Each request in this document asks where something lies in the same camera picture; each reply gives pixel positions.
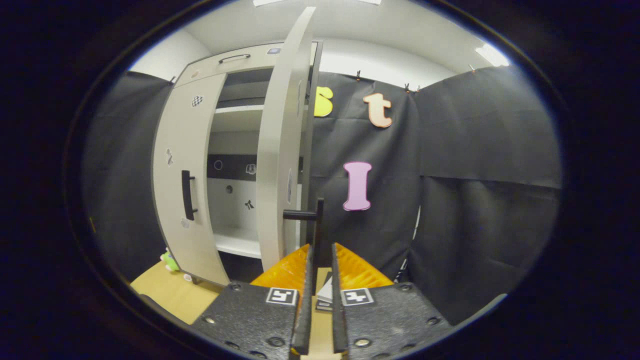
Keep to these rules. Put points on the grey cabinet drawer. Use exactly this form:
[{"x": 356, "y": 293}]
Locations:
[{"x": 210, "y": 70}]

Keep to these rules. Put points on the black backdrop cloth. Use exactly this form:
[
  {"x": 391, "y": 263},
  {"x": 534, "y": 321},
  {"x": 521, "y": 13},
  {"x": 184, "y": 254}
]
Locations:
[{"x": 475, "y": 150}]

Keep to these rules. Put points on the white cabinet shelf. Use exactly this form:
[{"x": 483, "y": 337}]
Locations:
[
  {"x": 240, "y": 242},
  {"x": 237, "y": 120}
]

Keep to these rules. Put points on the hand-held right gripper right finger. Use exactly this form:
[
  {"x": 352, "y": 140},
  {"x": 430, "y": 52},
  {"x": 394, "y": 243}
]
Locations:
[{"x": 337, "y": 320}]

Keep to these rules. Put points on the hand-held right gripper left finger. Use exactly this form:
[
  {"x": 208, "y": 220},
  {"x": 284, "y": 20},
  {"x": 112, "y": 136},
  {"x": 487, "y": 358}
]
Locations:
[{"x": 304, "y": 320}]

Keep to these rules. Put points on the small ceiling light panel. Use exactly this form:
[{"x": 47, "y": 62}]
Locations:
[{"x": 492, "y": 55}]

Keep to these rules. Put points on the grey cabinet door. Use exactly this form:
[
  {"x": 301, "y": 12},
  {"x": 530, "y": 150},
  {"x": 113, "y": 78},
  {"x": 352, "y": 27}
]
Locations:
[
  {"x": 275, "y": 175},
  {"x": 187, "y": 135}
]

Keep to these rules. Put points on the grey double-door shoe cabinet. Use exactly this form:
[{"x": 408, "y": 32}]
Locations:
[{"x": 235, "y": 145}]

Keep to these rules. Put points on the long ceiling light panel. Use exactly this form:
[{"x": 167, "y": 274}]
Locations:
[{"x": 270, "y": 2}]

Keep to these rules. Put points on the green plush toy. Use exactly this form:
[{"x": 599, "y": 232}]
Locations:
[{"x": 170, "y": 261}]

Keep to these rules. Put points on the stack of books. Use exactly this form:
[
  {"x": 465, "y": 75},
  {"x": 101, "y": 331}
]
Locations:
[{"x": 326, "y": 295}]

